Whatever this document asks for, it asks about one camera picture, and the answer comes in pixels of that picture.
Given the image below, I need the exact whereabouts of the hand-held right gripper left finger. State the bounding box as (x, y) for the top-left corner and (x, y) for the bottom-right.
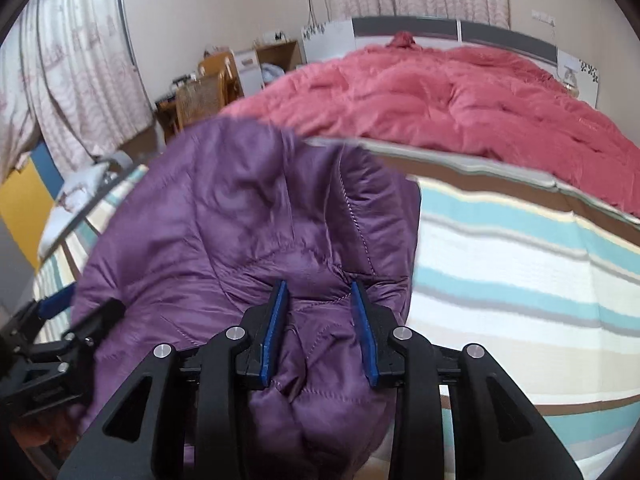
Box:
(57, 280), (290, 480)

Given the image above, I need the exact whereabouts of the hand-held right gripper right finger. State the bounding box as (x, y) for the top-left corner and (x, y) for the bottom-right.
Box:
(350, 280), (583, 480)

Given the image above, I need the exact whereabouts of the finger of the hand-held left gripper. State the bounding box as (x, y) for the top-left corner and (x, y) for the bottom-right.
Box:
(62, 299), (126, 348)
(31, 282), (77, 321)

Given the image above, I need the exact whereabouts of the purple quilted jacket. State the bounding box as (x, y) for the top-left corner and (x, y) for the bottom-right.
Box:
(70, 116), (423, 480)

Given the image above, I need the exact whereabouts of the metal rod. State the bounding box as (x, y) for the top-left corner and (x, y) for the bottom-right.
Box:
(37, 160), (151, 256)

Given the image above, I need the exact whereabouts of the yellow panel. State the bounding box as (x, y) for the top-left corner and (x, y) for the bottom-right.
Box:
(0, 157), (56, 271)

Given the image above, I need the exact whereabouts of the white printed cloth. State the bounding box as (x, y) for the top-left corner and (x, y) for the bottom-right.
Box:
(42, 160), (126, 246)

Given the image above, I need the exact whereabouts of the blue panel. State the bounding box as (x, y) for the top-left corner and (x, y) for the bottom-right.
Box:
(30, 142), (66, 187)

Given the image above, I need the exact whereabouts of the striped bed sheet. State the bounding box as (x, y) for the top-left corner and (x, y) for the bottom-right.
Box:
(32, 135), (640, 480)

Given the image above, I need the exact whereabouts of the white patterned side curtain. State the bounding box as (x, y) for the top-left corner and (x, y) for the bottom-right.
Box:
(0, 0), (153, 181)

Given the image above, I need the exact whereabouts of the wicker chair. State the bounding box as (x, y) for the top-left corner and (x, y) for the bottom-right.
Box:
(175, 72), (229, 131)

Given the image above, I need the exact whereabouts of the red duvet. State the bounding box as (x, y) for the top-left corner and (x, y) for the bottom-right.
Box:
(220, 31), (640, 218)

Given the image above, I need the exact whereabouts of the white drawer cabinet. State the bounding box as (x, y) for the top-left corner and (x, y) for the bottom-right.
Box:
(234, 49), (265, 97)

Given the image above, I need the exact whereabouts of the wooden chair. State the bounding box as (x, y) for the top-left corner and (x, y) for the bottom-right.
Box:
(197, 52), (244, 106)

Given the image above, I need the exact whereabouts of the white and grey headboard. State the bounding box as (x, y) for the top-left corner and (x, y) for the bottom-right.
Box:
(300, 16), (601, 108)

